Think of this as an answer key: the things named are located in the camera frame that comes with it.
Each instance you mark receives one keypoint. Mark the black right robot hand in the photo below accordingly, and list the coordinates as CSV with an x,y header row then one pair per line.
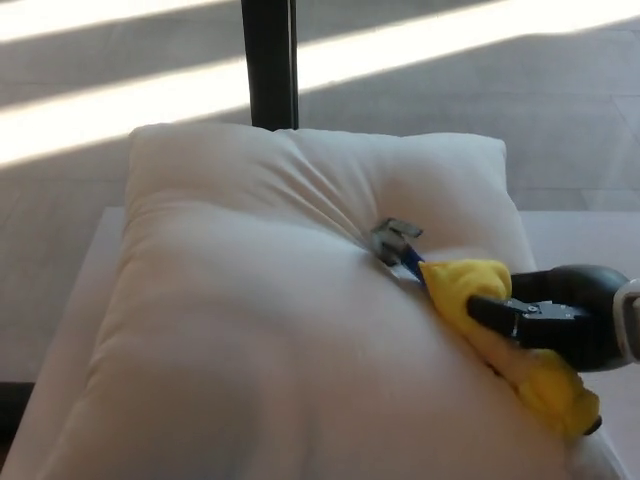
x,y
560,335

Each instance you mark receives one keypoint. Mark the white square pillow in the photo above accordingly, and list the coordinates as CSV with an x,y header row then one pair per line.
x,y
240,310

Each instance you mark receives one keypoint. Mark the black metal post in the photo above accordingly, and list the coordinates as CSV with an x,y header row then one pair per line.
x,y
267,60

